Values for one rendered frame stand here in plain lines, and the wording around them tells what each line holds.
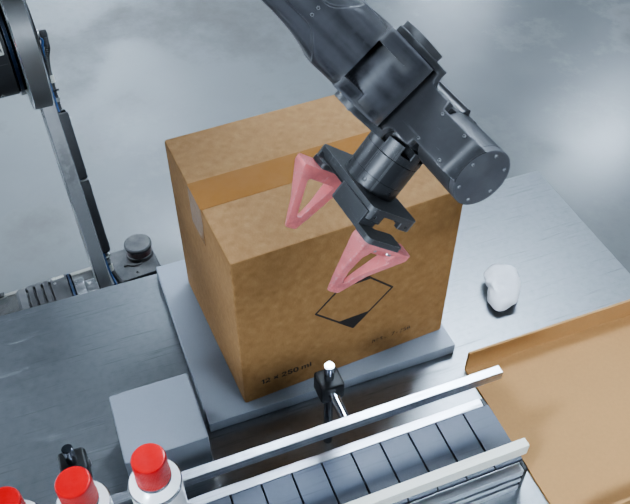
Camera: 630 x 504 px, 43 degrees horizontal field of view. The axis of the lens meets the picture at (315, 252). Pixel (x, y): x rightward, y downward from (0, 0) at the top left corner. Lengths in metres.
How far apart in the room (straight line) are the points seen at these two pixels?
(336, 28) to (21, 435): 0.71
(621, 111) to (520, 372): 2.12
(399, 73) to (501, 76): 2.58
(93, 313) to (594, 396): 0.73
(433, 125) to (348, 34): 0.11
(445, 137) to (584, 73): 2.69
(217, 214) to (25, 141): 2.13
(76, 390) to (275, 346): 0.30
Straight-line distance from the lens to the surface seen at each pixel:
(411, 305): 1.07
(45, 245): 2.58
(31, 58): 1.16
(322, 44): 0.64
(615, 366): 1.20
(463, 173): 0.67
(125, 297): 1.24
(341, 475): 0.98
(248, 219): 0.91
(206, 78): 3.18
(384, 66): 0.66
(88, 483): 0.77
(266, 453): 0.90
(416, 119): 0.69
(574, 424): 1.12
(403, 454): 1.00
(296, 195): 0.80
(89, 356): 1.18
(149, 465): 0.77
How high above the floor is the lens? 1.74
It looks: 46 degrees down
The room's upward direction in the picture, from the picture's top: straight up
